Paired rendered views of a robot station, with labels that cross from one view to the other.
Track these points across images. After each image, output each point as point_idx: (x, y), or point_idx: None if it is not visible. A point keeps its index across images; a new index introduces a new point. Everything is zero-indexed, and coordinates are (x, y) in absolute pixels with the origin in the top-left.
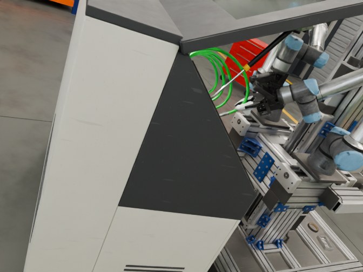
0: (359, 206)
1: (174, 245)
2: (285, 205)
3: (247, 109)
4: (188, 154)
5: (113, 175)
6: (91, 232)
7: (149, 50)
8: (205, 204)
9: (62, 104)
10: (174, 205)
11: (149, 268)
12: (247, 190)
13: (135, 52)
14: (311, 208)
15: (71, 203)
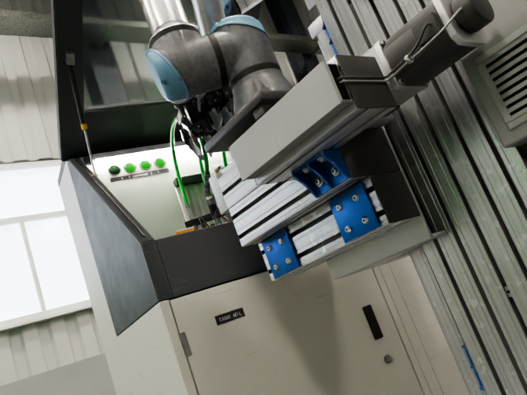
0: (288, 109)
1: (157, 388)
2: (242, 244)
3: (196, 149)
4: (100, 237)
5: (101, 297)
6: (125, 384)
7: (66, 177)
8: (132, 293)
9: None
10: (126, 312)
11: None
12: (133, 243)
13: (66, 185)
14: (359, 219)
15: (108, 347)
